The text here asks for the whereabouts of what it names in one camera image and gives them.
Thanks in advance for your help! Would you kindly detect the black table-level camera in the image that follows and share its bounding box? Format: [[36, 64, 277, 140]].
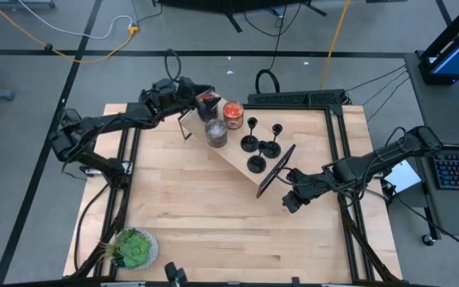
[[164, 261, 189, 287]]

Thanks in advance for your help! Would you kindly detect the black partition screen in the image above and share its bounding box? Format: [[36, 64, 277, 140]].
[[153, 0, 328, 33]]

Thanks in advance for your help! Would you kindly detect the thick black floor cable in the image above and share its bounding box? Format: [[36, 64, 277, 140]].
[[388, 191, 459, 258]]

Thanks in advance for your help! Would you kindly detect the silver aluminium bracket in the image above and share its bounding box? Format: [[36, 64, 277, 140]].
[[78, 161, 133, 177]]

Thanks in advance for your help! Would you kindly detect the orange labelled tin can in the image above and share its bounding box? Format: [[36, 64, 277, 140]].
[[195, 92, 220, 123]]

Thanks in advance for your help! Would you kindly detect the yellow extension cord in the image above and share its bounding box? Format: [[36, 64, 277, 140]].
[[0, 0, 140, 65]]

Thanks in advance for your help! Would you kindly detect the white paper sheet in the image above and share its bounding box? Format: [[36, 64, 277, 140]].
[[384, 159, 423, 195]]

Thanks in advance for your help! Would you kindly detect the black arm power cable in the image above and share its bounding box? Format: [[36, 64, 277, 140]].
[[73, 182, 112, 273]]

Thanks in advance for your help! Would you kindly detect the yellow hanging cord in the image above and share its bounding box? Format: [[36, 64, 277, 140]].
[[319, 0, 352, 91]]

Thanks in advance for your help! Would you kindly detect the succulent in white patterned pot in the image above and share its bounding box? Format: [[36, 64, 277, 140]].
[[98, 226, 160, 271]]

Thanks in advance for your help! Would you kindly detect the wooden shelf riser black frame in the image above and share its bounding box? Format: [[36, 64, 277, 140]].
[[177, 95, 297, 199]]

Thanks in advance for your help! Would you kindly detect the thin black cable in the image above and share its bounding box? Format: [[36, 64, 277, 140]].
[[344, 64, 408, 93], [365, 75, 410, 123]]

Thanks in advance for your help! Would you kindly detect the grey candle glass jar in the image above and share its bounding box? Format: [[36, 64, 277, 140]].
[[205, 118, 229, 149]]

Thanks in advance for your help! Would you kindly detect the black perforated cable tray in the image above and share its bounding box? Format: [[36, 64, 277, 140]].
[[247, 89, 347, 106]]

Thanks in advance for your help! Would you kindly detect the grey office desk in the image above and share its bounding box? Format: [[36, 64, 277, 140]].
[[403, 51, 459, 238]]

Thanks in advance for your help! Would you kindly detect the backlit computer keyboard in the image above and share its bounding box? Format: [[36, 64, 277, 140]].
[[432, 153, 459, 191]]

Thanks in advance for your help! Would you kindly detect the white floor cable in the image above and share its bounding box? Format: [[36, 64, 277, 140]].
[[16, 0, 135, 41]]

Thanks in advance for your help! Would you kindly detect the orange candle glass jar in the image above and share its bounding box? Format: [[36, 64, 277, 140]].
[[222, 100, 245, 131]]

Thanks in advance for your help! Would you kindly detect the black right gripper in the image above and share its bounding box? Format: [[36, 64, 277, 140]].
[[281, 168, 336, 214]]

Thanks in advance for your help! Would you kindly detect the black looped floor cable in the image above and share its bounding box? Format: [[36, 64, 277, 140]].
[[243, 0, 303, 96]]

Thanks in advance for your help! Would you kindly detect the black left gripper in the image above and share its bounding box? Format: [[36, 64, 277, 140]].
[[173, 77, 223, 112]]

